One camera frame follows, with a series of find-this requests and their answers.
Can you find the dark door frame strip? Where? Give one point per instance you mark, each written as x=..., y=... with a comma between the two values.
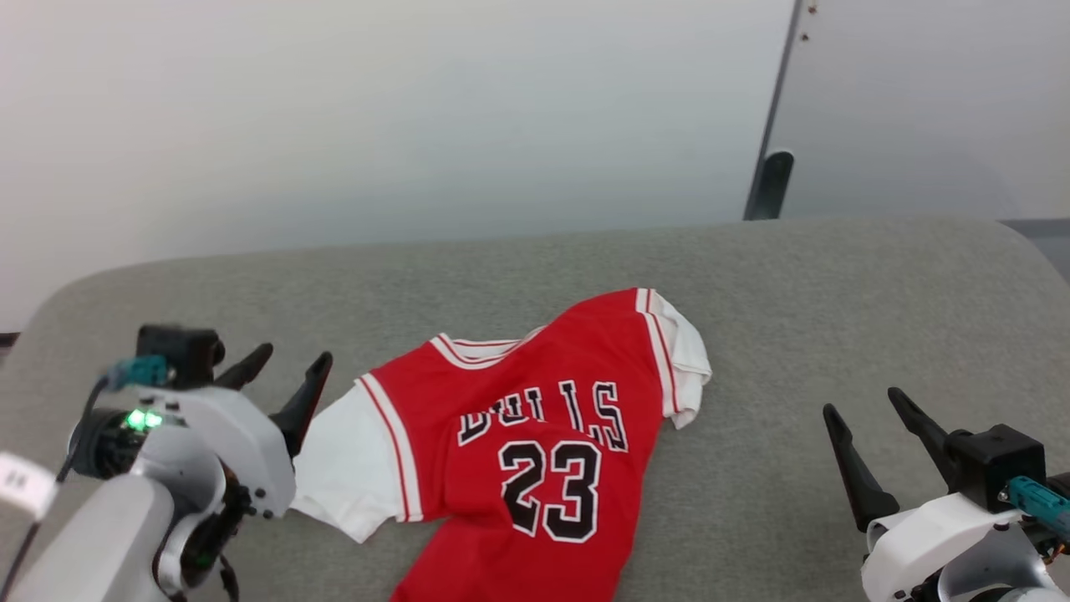
x=777, y=67

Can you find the teal camera connector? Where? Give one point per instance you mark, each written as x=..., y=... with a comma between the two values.
x=138, y=372
x=1036, y=502

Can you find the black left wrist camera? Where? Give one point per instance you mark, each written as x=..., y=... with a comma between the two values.
x=180, y=351

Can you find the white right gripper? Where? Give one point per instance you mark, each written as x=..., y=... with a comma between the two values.
x=907, y=552

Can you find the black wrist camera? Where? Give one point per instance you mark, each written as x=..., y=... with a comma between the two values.
x=180, y=351
x=995, y=464

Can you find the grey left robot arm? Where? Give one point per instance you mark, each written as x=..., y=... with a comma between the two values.
x=92, y=543

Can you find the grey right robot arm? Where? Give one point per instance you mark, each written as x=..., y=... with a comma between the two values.
x=1003, y=568

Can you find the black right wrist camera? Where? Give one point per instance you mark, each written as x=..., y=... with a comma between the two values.
x=995, y=464

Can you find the teal left camera connector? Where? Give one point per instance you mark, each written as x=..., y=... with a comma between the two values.
x=138, y=372

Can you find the teal right camera connector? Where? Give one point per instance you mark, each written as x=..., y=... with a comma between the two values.
x=1036, y=502

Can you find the red number 23 basketball jersey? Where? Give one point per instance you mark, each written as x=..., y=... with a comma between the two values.
x=535, y=376

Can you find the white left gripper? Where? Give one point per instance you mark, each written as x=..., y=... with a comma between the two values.
x=242, y=435

